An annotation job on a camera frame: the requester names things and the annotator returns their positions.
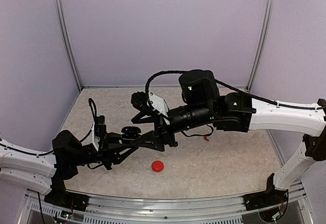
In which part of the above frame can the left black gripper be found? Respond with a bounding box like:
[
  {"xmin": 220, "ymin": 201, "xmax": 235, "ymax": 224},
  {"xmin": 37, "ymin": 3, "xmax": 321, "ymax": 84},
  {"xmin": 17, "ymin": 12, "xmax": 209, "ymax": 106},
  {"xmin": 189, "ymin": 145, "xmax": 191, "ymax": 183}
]
[{"xmin": 71, "ymin": 130, "xmax": 137, "ymax": 170}]

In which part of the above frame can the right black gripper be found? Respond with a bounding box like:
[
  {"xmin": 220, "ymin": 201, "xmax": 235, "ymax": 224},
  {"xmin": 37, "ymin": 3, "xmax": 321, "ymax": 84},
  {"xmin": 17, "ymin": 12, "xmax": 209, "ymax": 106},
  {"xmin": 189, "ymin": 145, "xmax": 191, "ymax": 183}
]
[{"xmin": 130, "ymin": 102, "xmax": 215, "ymax": 152}]

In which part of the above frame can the glossy black earbud case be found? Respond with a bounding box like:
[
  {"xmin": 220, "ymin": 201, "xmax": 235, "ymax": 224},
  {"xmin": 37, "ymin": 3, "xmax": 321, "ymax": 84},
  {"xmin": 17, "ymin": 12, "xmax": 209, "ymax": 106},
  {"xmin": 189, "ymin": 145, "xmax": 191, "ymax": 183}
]
[{"xmin": 121, "ymin": 126, "xmax": 142, "ymax": 141}]

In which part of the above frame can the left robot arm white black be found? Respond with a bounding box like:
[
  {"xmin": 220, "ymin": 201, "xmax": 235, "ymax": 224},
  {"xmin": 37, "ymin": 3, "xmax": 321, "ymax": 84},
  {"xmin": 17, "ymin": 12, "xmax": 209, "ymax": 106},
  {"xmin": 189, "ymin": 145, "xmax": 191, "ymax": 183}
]
[{"xmin": 1, "ymin": 98, "xmax": 141, "ymax": 210}]

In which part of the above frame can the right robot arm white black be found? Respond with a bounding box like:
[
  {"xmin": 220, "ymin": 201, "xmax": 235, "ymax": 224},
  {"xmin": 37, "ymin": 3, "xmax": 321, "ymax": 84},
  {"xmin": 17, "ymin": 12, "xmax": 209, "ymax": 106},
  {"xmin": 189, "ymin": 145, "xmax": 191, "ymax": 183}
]
[{"xmin": 131, "ymin": 69, "xmax": 325, "ymax": 206}]

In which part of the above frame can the red round charging case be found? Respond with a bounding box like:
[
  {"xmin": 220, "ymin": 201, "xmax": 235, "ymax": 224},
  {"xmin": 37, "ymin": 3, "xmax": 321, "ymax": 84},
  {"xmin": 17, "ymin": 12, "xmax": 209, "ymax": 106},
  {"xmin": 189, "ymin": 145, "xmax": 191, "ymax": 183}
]
[{"xmin": 151, "ymin": 160, "xmax": 165, "ymax": 173}]

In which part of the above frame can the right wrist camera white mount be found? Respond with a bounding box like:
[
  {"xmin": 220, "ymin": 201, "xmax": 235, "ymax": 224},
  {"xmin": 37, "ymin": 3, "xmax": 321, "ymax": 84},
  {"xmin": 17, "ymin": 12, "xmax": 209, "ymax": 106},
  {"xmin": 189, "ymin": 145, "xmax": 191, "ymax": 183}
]
[{"xmin": 130, "ymin": 91, "xmax": 170, "ymax": 120}]

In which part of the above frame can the aluminium front rail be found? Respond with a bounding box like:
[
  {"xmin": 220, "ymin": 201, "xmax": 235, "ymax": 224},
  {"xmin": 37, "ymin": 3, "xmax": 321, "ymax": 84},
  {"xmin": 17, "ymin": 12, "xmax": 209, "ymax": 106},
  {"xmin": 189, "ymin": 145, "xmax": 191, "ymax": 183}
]
[{"xmin": 24, "ymin": 180, "xmax": 309, "ymax": 224}]

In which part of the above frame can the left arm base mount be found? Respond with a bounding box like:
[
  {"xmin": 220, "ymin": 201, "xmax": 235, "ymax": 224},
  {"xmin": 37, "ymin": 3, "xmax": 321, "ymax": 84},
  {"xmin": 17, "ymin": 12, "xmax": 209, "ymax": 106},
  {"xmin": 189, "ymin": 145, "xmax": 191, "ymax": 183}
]
[{"xmin": 44, "ymin": 178, "xmax": 89, "ymax": 212}]

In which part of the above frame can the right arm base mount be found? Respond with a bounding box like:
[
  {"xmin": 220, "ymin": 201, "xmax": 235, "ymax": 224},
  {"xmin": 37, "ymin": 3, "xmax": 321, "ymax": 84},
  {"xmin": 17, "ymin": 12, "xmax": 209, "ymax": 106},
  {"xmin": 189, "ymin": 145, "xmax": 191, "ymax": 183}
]
[{"xmin": 243, "ymin": 173, "xmax": 289, "ymax": 223}]

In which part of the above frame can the left aluminium corner post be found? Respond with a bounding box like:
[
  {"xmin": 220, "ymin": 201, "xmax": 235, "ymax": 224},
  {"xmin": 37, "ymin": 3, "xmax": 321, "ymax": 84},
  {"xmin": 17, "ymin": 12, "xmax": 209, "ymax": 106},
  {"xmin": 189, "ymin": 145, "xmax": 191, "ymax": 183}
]
[{"xmin": 54, "ymin": 0, "xmax": 84, "ymax": 92}]

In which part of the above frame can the aluminium corner post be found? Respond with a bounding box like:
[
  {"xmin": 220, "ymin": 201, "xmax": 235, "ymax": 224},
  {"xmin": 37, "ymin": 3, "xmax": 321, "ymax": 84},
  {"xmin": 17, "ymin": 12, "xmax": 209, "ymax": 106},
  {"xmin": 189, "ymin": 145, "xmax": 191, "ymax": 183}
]
[
  {"xmin": 246, "ymin": 0, "xmax": 274, "ymax": 92},
  {"xmin": 54, "ymin": 0, "xmax": 84, "ymax": 92}
]

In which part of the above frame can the right aluminium corner post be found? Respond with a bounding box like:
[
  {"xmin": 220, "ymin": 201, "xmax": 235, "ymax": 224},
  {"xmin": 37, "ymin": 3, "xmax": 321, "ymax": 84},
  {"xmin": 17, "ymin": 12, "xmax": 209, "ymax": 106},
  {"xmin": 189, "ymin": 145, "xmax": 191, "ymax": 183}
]
[{"xmin": 246, "ymin": 0, "xmax": 274, "ymax": 92}]

